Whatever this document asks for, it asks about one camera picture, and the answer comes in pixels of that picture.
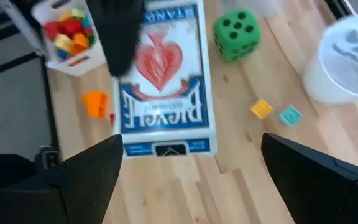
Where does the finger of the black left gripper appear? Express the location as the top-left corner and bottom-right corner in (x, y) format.
(85, 0), (146, 77)

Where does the angled orange brick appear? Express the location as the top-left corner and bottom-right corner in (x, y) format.
(81, 90), (109, 119)

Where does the yellow small brick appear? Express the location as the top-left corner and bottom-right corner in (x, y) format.
(249, 98), (274, 120)
(53, 33), (75, 52)

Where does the translucent white cup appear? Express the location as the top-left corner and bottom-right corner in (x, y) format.
(301, 13), (358, 105)

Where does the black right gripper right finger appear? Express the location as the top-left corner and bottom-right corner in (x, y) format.
(260, 132), (358, 224)

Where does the light green small brick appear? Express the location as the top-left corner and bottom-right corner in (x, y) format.
(71, 7), (86, 19)

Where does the teal small brick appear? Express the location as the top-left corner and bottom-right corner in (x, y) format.
(278, 105), (305, 128)

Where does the green foam die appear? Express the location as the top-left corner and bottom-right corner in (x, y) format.
(213, 9), (262, 63)

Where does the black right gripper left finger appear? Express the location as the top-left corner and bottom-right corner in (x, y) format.
(0, 134), (124, 224)

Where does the small black camera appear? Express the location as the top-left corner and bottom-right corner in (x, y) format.
(35, 145), (61, 170)

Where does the heart print card box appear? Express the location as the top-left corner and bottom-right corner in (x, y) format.
(113, 0), (218, 158)

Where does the white plastic bin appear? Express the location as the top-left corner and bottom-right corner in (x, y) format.
(31, 0), (108, 78)

